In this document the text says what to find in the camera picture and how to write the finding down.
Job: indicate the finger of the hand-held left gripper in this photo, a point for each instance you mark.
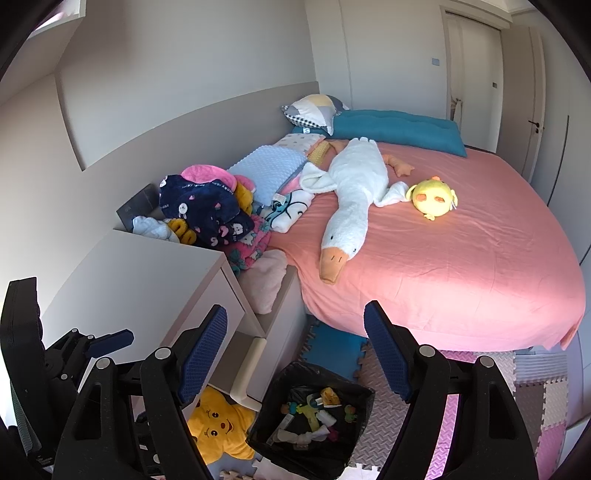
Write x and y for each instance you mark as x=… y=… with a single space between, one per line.
x=113 y=340

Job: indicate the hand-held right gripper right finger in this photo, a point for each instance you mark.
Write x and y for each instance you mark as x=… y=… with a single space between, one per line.
x=388 y=355

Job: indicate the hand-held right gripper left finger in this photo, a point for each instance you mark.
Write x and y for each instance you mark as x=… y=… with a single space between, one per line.
x=203 y=350

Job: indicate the white knotted towel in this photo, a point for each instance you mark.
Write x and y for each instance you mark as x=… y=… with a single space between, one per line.
x=302 y=437

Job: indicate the black trash bin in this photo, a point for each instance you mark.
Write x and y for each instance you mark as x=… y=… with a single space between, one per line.
x=332 y=461

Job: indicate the blue foam mat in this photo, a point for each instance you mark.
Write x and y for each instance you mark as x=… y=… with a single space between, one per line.
x=332 y=348

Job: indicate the white desk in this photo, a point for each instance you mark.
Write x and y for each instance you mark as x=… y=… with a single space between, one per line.
x=233 y=288

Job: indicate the yellow star plush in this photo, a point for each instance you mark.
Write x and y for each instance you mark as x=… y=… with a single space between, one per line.
x=217 y=429

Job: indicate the white low cabinet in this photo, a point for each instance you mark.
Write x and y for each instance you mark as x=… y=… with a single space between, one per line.
x=286 y=332

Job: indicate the pale pink fluffy cloth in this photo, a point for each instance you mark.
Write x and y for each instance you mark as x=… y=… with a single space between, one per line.
x=268 y=281

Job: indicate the pink floral blanket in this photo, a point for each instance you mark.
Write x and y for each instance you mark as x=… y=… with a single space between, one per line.
x=251 y=251

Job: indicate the grey thermometer box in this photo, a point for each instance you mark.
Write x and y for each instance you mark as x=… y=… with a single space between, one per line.
x=284 y=427

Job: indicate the small white cloth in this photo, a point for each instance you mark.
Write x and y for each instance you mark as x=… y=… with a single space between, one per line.
x=150 y=227

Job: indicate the yellow spotted plush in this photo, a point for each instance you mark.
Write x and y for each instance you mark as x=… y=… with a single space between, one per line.
x=182 y=233

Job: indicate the pink bed sheet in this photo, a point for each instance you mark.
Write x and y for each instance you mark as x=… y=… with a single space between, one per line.
x=461 y=258

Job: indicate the navy printed blanket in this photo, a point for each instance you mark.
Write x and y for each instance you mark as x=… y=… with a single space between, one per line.
x=203 y=207

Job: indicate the pink and grey foam mats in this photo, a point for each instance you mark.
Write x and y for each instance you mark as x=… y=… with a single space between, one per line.
x=531 y=392

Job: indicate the yellow chick plush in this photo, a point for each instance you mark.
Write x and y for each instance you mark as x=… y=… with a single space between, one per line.
x=431 y=198

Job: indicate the white cartoon cloth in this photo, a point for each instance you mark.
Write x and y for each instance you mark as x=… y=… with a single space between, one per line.
x=291 y=212

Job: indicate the white cloth on bed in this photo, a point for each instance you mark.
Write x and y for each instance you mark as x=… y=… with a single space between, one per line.
x=355 y=194

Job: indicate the pink plush blanket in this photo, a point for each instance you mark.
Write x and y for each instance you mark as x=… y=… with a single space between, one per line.
x=205 y=173

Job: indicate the light blue dotted blanket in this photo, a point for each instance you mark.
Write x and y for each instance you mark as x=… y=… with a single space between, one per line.
x=270 y=168

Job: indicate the teal long cushion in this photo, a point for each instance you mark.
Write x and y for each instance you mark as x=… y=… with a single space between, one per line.
x=397 y=131

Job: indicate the white patterned pillow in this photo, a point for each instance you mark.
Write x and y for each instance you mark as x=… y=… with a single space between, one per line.
x=298 y=141

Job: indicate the patchwork pillow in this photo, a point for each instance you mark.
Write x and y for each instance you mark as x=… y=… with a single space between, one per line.
x=314 y=113

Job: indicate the white sliding door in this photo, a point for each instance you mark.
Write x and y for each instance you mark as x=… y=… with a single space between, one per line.
x=475 y=78

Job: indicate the beige room door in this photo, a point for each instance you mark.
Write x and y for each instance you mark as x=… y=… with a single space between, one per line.
x=519 y=92

